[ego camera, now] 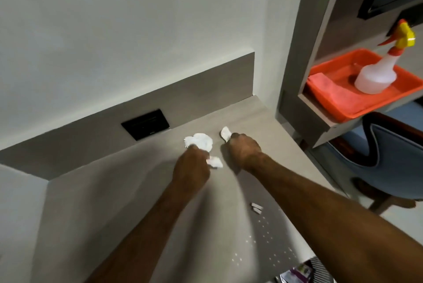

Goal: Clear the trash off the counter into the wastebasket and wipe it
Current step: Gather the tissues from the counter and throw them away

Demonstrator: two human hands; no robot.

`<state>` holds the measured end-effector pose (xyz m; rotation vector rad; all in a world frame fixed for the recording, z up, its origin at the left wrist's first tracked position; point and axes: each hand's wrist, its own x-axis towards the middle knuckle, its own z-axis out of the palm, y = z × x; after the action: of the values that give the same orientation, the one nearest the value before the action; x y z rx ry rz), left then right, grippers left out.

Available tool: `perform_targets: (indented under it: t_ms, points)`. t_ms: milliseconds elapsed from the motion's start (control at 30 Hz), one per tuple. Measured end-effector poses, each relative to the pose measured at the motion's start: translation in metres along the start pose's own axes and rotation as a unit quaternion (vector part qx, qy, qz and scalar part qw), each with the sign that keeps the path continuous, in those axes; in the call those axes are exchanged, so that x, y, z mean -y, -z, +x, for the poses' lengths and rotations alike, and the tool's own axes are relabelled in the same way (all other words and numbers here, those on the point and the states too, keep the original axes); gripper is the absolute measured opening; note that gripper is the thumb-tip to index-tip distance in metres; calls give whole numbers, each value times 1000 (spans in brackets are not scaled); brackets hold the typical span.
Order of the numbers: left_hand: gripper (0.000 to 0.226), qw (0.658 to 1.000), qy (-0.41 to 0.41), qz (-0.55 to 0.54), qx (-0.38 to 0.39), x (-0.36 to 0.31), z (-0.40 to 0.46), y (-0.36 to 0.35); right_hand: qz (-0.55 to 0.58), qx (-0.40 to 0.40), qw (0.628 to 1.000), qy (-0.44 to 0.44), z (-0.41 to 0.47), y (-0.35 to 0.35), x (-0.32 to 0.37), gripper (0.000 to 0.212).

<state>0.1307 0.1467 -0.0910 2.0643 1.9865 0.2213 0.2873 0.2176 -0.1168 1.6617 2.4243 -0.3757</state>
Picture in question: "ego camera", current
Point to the pink cleaning cloth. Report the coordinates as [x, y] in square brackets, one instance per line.
[337, 94]

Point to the white tissue wad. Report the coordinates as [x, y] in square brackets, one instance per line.
[201, 145]

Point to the small white tissue scrap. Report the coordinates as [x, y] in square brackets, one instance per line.
[226, 133]

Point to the person's left hand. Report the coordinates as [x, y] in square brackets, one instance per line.
[191, 170]

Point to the grey wooden shelf unit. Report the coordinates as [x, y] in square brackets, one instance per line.
[317, 71]

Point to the blue upholstered chair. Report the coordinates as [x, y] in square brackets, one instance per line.
[386, 157]

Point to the striped black white cloth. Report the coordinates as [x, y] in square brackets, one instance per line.
[322, 271]

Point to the purple printed packet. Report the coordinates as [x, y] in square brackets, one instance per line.
[294, 274]

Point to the orange plastic tray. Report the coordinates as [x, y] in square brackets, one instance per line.
[360, 91]

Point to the person's right forearm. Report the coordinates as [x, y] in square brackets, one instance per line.
[333, 223]

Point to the person's left forearm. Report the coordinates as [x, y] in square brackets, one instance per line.
[142, 236]

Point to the torn white paper bit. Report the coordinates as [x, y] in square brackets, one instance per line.
[256, 207]

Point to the white spray bottle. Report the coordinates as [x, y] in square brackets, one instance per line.
[380, 68]

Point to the black wall socket plate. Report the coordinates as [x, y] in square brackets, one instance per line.
[145, 124]

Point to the person's right hand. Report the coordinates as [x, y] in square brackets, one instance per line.
[244, 151]

